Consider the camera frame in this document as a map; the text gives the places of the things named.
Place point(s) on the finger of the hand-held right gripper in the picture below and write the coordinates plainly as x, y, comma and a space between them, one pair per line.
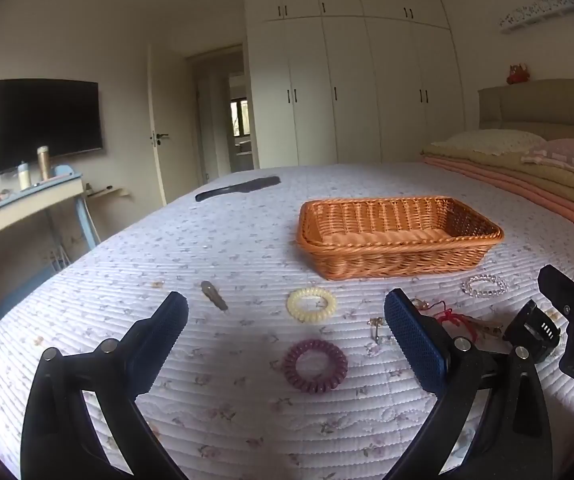
564, 290
532, 327

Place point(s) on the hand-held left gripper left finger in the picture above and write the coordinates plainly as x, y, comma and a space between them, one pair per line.
167, 330

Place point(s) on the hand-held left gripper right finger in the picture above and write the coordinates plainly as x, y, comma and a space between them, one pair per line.
412, 340

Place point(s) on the grey-brown hair clip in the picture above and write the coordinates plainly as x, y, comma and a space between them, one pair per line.
214, 295

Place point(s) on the orange wicker basket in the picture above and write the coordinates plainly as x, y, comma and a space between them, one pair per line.
399, 240

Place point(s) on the salmon folded blanket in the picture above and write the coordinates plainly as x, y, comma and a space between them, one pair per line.
542, 195

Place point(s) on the olive folded blanket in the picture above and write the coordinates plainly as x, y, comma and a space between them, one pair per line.
527, 170

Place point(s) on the pink pillow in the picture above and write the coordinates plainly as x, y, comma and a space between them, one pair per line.
572, 155

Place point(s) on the black comb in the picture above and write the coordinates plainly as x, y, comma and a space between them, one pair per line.
239, 187

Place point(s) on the white floral pillow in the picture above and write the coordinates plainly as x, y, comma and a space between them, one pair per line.
489, 141

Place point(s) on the beige padded headboard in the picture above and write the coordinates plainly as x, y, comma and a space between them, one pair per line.
542, 107

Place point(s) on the light blue desk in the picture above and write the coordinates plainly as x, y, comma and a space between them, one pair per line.
22, 207

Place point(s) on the white room door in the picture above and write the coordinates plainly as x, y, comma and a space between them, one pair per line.
172, 125

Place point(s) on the gold bottle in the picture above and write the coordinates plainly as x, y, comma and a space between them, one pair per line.
44, 162

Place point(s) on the white bottle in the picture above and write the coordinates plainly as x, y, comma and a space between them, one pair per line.
23, 176

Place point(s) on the red plush toy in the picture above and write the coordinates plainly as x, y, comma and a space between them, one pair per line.
518, 74

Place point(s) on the black flat television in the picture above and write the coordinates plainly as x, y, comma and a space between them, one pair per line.
47, 125

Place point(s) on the white wardrobe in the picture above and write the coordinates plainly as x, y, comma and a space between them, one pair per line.
352, 85

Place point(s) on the small wooden wall shelf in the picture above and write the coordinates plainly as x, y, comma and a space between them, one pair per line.
104, 192

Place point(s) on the white ornate wall shelf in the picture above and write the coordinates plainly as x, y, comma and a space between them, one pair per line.
542, 14

